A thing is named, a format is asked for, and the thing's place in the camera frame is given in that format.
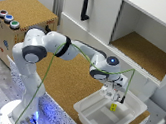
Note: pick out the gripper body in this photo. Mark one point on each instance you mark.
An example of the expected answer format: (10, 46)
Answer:
(115, 86)

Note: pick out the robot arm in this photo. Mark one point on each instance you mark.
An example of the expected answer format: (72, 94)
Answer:
(34, 49)

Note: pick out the white plastic box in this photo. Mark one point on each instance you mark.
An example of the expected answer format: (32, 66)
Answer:
(101, 118)

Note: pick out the wooden drawer box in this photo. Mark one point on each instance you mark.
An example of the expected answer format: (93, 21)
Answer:
(19, 13)

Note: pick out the yellow block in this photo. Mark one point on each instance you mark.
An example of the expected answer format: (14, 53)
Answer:
(113, 107)

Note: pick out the white cabinet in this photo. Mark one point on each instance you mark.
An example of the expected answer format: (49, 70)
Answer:
(147, 39)

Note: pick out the white sliding door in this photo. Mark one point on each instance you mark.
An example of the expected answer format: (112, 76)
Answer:
(97, 12)

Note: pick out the green button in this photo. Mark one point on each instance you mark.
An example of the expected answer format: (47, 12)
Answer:
(14, 24)

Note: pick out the blue button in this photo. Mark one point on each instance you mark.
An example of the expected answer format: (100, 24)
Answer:
(8, 18)

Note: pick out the red button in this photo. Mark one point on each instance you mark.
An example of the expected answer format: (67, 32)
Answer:
(3, 13)

